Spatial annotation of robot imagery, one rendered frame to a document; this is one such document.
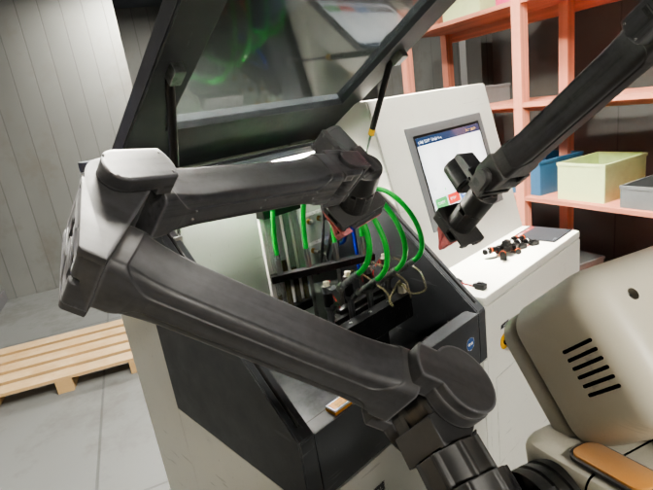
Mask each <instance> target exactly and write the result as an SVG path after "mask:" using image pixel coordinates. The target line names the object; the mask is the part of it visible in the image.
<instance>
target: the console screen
mask: <svg viewBox="0 0 653 490"><path fill-rule="evenodd" d="M404 133H405V136H406V140H407V143H408V147H409V150H410V154H411V157H412V160H413V163H414V167H415V170H416V173H417V177H418V180H419V184H420V187H421V191H422V194H423V198H424V201H425V204H426V207H427V210H428V214H429V217H430V223H431V227H432V230H433V232H437V228H438V224H437V223H436V222H435V220H434V219H433V216H434V215H435V212H436V210H437V209H438V208H440V207H444V206H447V205H451V204H454V203H460V202H461V200H462V198H463V197H464V195H465V194H466V192H465V193H457V192H456V190H455V188H454V187H453V185H452V184H451V182H450V181H449V179H448V178H447V176H446V174H445V173H444V171H443V169H444V166H445V165H446V163H447V162H448V161H450V160H451V159H452V158H454V157H455V155H456V154H463V153H474V154H475V155H476V157H477V158H478V159H479V160H480V162H481V161H482V160H483V159H484V158H485V157H486V156H487V155H488V154H490V153H491V151H490V148H489V144H488V140H487V137H486V133H485V129H484V126H483V123H482V119H481V116H480V113H474V114H470V115H465V116H461V117H457V118H453V119H449V120H445V121H440V122H432V123H428V124H424V125H419V126H415V127H411V128H406V129H404Z"/></svg>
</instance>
